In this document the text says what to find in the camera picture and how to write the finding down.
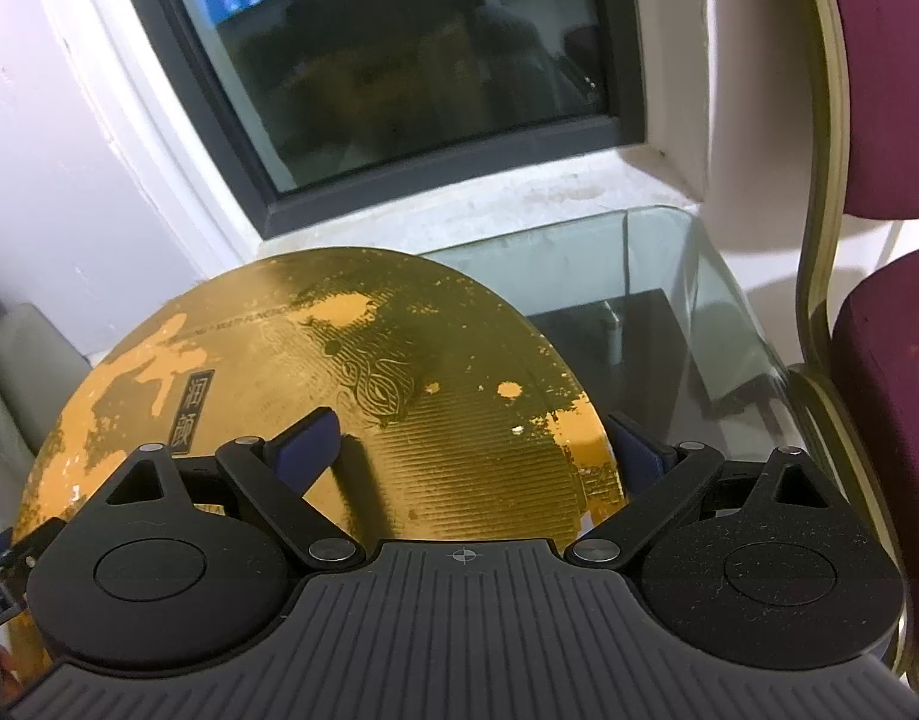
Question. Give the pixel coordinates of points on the dark framed window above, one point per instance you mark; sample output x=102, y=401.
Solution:
x=312, y=109

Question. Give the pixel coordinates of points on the small grey cushion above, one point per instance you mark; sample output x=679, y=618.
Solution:
x=39, y=371

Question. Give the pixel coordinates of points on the glass side table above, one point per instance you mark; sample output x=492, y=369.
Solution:
x=649, y=318

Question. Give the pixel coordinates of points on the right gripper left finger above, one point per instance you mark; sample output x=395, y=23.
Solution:
x=175, y=562

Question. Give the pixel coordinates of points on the gold round box lid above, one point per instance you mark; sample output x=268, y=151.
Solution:
x=459, y=420

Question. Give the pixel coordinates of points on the purple gold chair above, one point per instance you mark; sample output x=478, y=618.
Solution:
x=861, y=362

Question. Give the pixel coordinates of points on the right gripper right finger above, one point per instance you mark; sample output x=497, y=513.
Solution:
x=761, y=563

